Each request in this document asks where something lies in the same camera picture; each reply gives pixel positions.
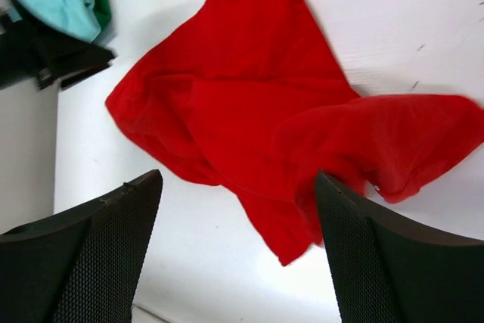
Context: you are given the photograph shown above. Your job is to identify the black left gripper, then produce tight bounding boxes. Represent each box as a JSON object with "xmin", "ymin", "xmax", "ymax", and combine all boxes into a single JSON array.
[{"xmin": 1, "ymin": 0, "xmax": 115, "ymax": 90}]

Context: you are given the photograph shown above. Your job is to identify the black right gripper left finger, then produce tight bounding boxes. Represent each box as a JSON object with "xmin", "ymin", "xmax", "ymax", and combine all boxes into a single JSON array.
[{"xmin": 1, "ymin": 169, "xmax": 163, "ymax": 322}]

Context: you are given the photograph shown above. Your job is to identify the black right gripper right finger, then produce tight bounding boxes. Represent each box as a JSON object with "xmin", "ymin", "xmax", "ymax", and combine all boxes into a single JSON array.
[{"xmin": 315, "ymin": 172, "xmax": 483, "ymax": 322}]

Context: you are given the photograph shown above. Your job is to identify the red t shirt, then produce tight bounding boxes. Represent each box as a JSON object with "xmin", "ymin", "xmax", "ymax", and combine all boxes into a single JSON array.
[{"xmin": 105, "ymin": 0, "xmax": 483, "ymax": 266}]

